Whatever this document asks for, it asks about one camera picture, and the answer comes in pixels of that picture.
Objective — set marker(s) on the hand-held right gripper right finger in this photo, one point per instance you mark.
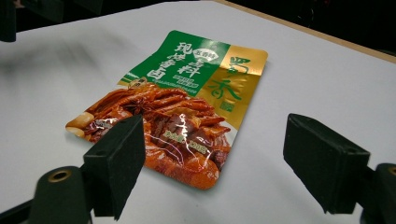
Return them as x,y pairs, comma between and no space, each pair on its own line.
323,161

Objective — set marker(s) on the green and gold food packet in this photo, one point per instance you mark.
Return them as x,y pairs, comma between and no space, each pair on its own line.
174,105

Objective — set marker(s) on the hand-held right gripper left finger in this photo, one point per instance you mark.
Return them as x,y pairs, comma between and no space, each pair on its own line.
116,168

